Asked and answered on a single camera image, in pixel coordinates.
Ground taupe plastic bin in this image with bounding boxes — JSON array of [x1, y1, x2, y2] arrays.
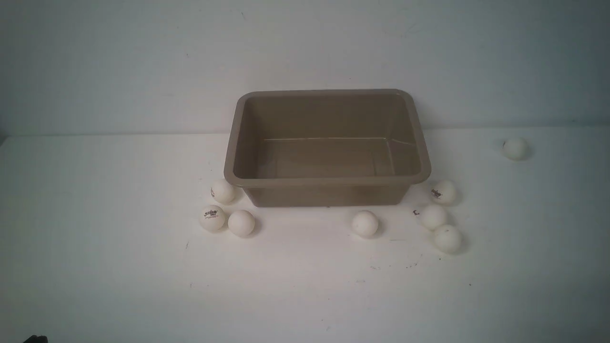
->
[[224, 89, 432, 208]]

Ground white ball with logo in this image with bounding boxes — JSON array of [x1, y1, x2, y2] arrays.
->
[[199, 205, 227, 232], [430, 180, 458, 206]]

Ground plain white ball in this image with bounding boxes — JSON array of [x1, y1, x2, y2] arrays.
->
[[418, 204, 448, 231], [227, 209, 256, 237]]

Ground black object bottom left corner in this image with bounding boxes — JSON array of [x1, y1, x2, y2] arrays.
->
[[23, 335, 49, 343]]

